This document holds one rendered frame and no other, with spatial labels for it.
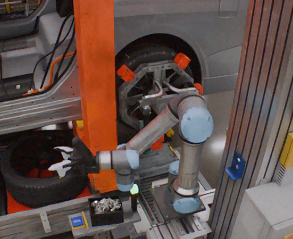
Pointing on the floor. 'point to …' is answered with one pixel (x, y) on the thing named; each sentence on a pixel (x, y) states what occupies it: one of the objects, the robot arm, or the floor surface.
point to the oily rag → (15, 135)
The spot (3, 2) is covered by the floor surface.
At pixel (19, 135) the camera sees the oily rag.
